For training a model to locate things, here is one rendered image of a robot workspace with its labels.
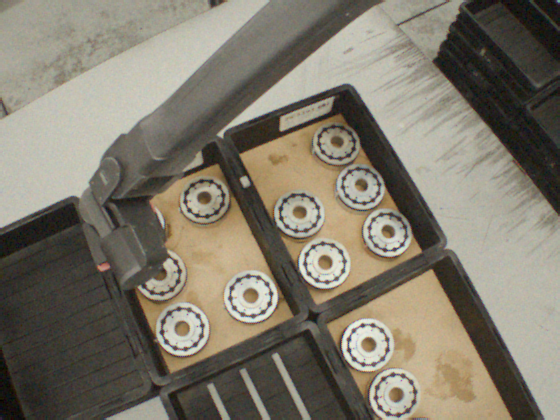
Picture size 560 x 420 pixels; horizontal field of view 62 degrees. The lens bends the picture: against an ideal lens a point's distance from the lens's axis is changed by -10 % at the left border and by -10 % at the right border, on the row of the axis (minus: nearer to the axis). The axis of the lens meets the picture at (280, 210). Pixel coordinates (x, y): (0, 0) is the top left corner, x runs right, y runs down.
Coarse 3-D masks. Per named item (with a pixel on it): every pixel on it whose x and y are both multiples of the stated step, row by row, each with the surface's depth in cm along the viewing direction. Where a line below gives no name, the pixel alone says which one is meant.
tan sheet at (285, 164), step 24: (336, 120) 113; (264, 144) 110; (288, 144) 110; (336, 144) 111; (264, 168) 108; (288, 168) 108; (312, 168) 108; (264, 192) 106; (312, 192) 107; (336, 216) 105; (360, 216) 105; (288, 240) 103; (336, 240) 103; (360, 240) 103; (360, 264) 102; (384, 264) 102; (336, 288) 100
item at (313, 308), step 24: (312, 96) 103; (360, 96) 104; (264, 120) 101; (384, 144) 100; (240, 168) 97; (264, 216) 94; (432, 216) 95; (288, 264) 91; (408, 264) 92; (360, 288) 90; (312, 312) 89
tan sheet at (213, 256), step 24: (216, 168) 107; (168, 192) 105; (168, 216) 103; (240, 216) 104; (168, 240) 101; (192, 240) 102; (216, 240) 102; (240, 240) 102; (192, 264) 100; (216, 264) 100; (240, 264) 100; (264, 264) 101; (192, 288) 98; (216, 288) 98; (144, 312) 96; (216, 312) 97; (288, 312) 98; (216, 336) 95; (240, 336) 95; (168, 360) 93; (192, 360) 93
